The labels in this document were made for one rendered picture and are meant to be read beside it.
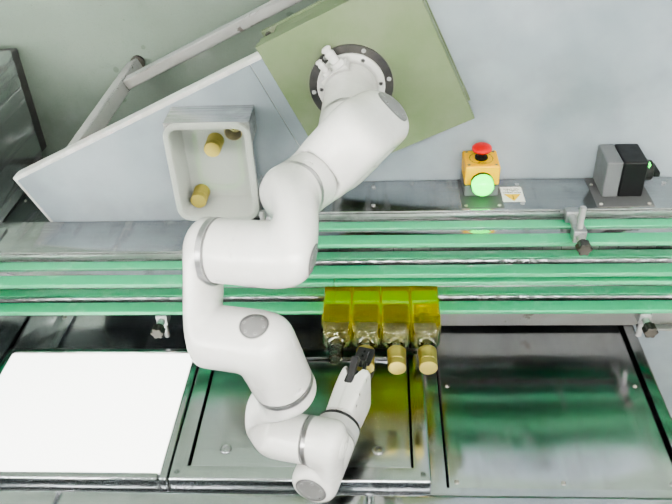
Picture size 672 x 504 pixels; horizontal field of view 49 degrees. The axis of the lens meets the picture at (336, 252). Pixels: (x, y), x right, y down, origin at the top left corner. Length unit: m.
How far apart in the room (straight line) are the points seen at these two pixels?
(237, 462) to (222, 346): 0.51
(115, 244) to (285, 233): 0.84
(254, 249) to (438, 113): 0.64
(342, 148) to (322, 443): 0.43
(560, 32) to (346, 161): 0.64
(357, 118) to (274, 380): 0.36
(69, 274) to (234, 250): 0.80
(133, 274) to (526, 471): 0.87
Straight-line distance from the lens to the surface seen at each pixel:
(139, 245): 1.66
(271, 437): 1.15
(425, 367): 1.38
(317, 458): 1.13
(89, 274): 1.65
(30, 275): 1.70
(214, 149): 1.54
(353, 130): 1.00
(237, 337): 0.93
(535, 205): 1.54
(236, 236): 0.91
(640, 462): 1.51
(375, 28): 1.37
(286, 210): 0.89
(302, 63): 1.40
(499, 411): 1.54
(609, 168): 1.57
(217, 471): 1.40
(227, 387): 1.55
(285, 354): 0.93
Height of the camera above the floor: 2.14
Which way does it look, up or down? 54 degrees down
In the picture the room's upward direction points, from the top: 176 degrees counter-clockwise
